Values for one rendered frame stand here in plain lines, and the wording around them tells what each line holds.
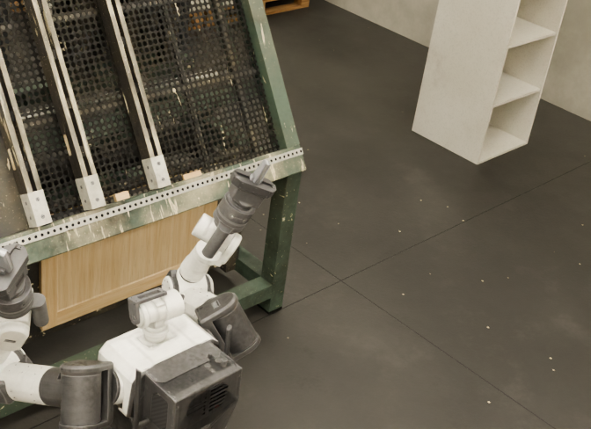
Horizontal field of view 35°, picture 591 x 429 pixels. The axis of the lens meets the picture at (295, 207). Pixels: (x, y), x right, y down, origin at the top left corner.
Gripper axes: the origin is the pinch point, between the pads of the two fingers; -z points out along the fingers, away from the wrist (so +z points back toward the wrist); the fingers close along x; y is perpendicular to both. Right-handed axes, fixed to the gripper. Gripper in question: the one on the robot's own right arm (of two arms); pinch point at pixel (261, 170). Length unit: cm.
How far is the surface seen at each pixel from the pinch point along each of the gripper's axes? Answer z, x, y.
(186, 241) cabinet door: 130, -62, 138
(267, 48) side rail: 43, -61, 174
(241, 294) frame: 143, -96, 128
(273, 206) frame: 101, -93, 145
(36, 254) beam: 112, 16, 78
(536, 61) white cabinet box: 39, -304, 329
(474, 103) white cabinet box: 74, -263, 300
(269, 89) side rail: 56, -68, 163
